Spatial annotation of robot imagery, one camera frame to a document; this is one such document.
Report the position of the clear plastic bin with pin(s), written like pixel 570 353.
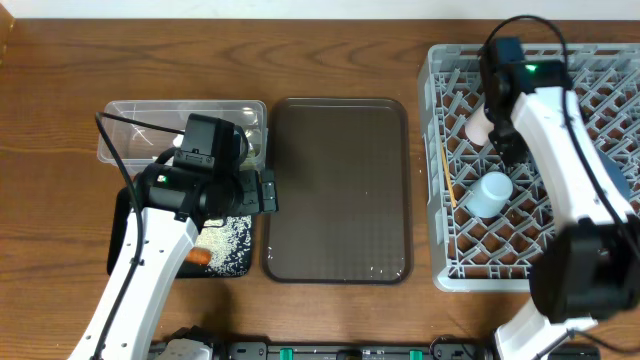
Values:
pixel 140 142

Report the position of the wooden chopstick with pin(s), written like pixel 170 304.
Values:
pixel 447 177

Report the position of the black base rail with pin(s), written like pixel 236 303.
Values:
pixel 185 349

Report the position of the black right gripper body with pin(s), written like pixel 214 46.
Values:
pixel 504 137

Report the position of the white rice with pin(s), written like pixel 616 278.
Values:
pixel 230 244

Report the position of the grey dishwasher rack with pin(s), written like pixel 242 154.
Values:
pixel 471 254

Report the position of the black plastic tray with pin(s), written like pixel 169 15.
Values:
pixel 122 210

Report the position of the pink cup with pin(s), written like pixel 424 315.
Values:
pixel 478 126

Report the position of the orange carrot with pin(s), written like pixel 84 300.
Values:
pixel 199 256

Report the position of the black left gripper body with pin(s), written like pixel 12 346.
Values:
pixel 238 196

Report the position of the light blue cup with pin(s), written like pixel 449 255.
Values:
pixel 489 194

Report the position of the brown serving tray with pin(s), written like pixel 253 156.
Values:
pixel 342 175

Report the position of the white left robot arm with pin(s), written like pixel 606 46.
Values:
pixel 173 223

